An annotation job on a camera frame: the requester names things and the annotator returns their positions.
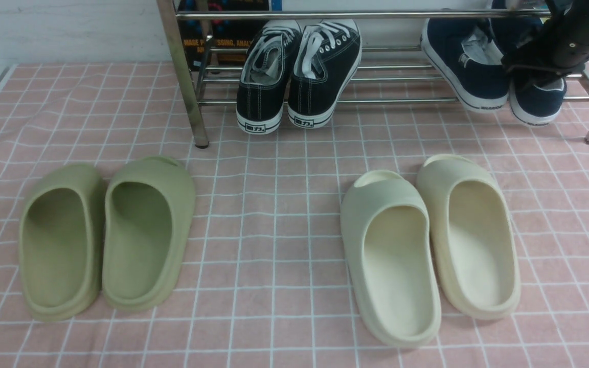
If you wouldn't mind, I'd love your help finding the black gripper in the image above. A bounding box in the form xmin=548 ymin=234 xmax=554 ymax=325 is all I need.
xmin=501 ymin=1 xmax=589 ymax=89

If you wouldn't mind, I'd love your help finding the navy slip-on shoe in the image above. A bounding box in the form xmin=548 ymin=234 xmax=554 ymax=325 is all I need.
xmin=490 ymin=18 xmax=567 ymax=127
xmin=420 ymin=18 xmax=509 ymax=113

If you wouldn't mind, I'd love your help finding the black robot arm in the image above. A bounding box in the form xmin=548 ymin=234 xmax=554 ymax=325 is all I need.
xmin=501 ymin=1 xmax=589 ymax=89

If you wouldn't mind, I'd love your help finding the dark book behind rack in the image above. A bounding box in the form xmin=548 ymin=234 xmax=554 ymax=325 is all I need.
xmin=178 ymin=1 xmax=270 ymax=72

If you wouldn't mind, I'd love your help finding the metal shoe rack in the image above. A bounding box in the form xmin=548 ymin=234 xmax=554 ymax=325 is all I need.
xmin=157 ymin=1 xmax=589 ymax=148

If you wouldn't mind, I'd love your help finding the cream slide slipper right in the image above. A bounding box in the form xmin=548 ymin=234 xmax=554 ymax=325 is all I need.
xmin=416 ymin=154 xmax=521 ymax=320

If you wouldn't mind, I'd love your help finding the cream slide slipper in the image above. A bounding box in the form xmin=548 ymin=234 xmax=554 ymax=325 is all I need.
xmin=416 ymin=154 xmax=521 ymax=320
xmin=341 ymin=170 xmax=441 ymax=349

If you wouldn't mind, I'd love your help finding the black canvas sneaker right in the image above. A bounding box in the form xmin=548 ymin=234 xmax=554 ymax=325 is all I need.
xmin=287 ymin=19 xmax=362 ymax=129

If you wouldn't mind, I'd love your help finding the black canvas sneaker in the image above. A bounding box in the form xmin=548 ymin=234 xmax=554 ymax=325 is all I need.
xmin=236 ymin=19 xmax=302 ymax=135
xmin=287 ymin=19 xmax=362 ymax=129

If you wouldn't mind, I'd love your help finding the cream slide slipper left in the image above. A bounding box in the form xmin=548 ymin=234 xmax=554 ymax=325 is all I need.
xmin=341 ymin=170 xmax=441 ymax=349

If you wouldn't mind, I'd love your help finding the black canvas sneaker left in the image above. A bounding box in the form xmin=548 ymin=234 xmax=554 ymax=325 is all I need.
xmin=236 ymin=19 xmax=302 ymax=135

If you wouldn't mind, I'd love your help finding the pink checked tablecloth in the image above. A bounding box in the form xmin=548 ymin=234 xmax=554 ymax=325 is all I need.
xmin=0 ymin=62 xmax=589 ymax=367

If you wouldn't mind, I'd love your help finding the green slide slipper right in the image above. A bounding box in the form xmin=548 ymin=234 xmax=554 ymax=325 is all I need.
xmin=102 ymin=155 xmax=197 ymax=312

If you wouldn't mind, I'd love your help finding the green slide slipper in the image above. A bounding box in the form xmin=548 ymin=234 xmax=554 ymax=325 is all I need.
xmin=102 ymin=155 xmax=197 ymax=312
xmin=18 ymin=164 xmax=107 ymax=322

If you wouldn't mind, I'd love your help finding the green slide slipper left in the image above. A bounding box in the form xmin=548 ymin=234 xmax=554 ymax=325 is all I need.
xmin=18 ymin=164 xmax=107 ymax=322

